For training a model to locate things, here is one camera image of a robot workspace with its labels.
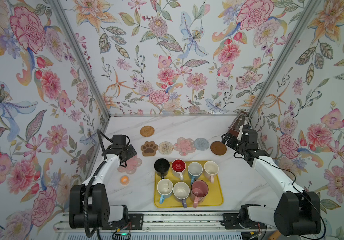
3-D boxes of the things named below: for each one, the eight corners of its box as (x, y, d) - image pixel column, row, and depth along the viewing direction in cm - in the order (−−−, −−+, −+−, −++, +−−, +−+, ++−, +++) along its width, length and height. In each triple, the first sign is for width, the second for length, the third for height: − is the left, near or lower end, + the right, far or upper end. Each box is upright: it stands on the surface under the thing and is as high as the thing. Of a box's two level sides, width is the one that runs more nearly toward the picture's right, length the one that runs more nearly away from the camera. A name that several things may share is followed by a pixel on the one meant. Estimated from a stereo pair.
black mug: (152, 173, 92) (151, 165, 84) (161, 163, 96) (161, 155, 88) (162, 181, 88) (161, 174, 81) (171, 170, 93) (171, 162, 85)
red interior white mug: (168, 177, 90) (168, 171, 84) (174, 163, 96) (174, 157, 90) (182, 181, 88) (182, 176, 82) (186, 167, 94) (187, 161, 88)
